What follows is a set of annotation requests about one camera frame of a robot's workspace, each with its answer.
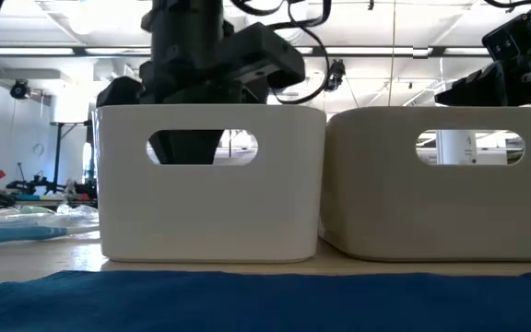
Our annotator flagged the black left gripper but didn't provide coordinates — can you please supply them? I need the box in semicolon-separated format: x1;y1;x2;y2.
95;20;307;166

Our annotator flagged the white pillar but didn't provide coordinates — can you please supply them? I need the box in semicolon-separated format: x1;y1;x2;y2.
435;130;478;166

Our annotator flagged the white plastic bin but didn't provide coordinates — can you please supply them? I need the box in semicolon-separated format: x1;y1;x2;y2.
93;103;327;264

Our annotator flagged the white ceiling unit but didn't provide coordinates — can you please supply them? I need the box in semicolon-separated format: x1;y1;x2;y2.
51;89;92;125

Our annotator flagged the black stand pole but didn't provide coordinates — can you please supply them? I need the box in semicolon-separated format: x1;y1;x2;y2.
51;122;92;195

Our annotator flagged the grey plastic bin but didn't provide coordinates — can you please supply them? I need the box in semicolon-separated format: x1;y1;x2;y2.
319;106;531;263

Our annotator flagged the black ceiling spotlight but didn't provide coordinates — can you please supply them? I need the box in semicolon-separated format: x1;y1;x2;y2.
9;78;31;101
327;58;348;92

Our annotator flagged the green toothbrush in wrapper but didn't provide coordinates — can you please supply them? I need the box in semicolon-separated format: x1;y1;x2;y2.
16;205;59;222

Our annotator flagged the blue cloth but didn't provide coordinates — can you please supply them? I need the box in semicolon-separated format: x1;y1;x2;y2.
0;269;531;332

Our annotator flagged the thin hanging cable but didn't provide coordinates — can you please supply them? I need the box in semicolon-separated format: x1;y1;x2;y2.
387;0;396;108

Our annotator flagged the black overhead frame beam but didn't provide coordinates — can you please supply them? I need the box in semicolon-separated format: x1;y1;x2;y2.
0;44;492;58

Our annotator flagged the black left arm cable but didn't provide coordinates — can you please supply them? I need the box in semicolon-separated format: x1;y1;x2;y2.
228;0;334;105

